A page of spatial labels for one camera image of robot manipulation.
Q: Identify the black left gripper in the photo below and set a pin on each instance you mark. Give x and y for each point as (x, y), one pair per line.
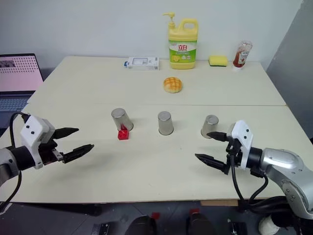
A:
(49, 153)

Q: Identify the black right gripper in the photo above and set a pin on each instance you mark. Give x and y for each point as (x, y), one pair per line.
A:
(233, 151)

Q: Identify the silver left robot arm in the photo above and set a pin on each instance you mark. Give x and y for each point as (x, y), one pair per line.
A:
(14, 159)

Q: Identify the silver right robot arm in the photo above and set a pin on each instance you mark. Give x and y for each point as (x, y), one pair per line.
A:
(281, 161)

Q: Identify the steel cup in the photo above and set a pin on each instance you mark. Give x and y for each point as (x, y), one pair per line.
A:
(165, 123)
(121, 118)
(209, 124)

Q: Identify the red toy block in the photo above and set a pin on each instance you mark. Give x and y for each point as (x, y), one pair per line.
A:
(123, 134)

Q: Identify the golden bread bun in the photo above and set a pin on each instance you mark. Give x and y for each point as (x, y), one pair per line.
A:
(173, 85)

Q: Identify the dark rounded shape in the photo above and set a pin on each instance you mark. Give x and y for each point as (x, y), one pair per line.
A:
(201, 225)
(143, 226)

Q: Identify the open laptop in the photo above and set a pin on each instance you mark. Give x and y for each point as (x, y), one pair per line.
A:
(17, 76)

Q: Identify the yellow green sponge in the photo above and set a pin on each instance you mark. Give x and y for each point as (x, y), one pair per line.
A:
(218, 61)

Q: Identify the white round object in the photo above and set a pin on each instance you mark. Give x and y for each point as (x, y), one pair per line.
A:
(267, 226)

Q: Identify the ketchup squeeze bottle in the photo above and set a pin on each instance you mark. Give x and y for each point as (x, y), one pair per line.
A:
(241, 56)

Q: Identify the yellow detergent pump bottle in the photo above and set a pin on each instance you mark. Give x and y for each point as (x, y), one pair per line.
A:
(182, 49)

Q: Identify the white cardboard box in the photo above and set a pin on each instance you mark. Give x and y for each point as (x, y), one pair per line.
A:
(143, 63)

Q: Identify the grey partition panel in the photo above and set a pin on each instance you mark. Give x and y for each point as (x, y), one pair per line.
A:
(296, 68)

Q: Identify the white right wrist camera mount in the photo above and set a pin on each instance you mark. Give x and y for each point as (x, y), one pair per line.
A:
(240, 133)

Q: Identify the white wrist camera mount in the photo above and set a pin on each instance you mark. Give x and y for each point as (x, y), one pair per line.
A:
(33, 129)
(240, 133)

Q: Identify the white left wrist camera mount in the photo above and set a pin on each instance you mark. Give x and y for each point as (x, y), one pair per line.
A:
(33, 129)

